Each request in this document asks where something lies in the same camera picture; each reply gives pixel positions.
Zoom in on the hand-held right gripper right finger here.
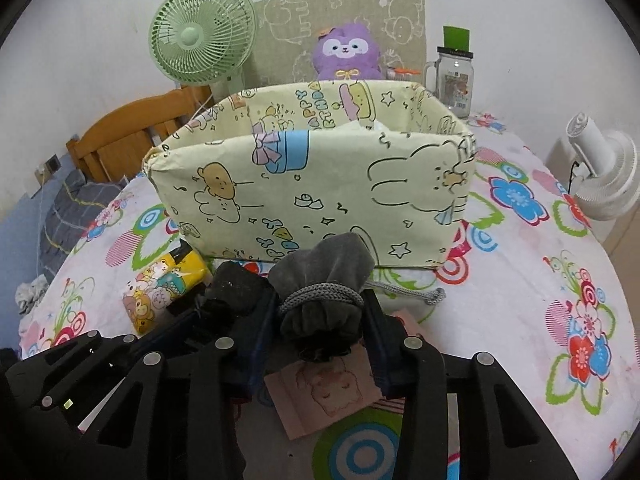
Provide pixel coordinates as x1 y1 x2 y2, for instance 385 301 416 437
362 302 551 480

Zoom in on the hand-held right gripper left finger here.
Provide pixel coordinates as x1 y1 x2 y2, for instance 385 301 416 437
97 300 278 480

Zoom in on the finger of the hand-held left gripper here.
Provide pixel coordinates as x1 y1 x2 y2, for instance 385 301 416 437
135 307 221 361

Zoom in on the grey drawstring pouch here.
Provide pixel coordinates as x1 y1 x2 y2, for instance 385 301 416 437
268 232 446 363

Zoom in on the yellow cartoon printed box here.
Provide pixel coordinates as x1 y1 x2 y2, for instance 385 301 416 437
142 79 477 272

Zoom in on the yellow cartoon tissue packet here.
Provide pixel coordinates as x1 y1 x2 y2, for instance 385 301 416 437
122 247 211 335

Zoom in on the pink bear printed packet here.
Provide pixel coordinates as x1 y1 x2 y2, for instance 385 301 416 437
262 310 426 441

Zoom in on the crumpled white cloth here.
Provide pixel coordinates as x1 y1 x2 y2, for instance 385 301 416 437
15 277 48 316

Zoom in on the grey plaid pillow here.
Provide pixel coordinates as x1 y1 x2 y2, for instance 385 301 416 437
42 170 126 281

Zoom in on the floral tablecloth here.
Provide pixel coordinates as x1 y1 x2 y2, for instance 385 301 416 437
19 110 638 480

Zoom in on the wooden bed headboard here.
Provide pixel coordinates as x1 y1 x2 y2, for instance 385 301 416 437
66 85 213 183

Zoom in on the glass jar with green lid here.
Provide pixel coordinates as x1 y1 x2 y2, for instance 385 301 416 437
422 25 473 120

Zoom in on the small orange white toy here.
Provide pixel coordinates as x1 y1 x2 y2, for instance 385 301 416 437
385 62 421 81

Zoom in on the white standing fan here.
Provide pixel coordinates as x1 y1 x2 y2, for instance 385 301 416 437
565 114 638 221

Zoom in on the green desk fan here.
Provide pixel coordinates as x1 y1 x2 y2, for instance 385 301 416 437
150 0 257 106

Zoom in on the purple plush toy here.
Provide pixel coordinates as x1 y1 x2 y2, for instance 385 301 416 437
312 16 383 82

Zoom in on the green printed cardboard sheet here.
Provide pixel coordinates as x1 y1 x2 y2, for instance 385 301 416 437
250 0 427 86

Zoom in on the wall socket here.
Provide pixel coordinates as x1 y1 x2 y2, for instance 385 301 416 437
35 155 61 181

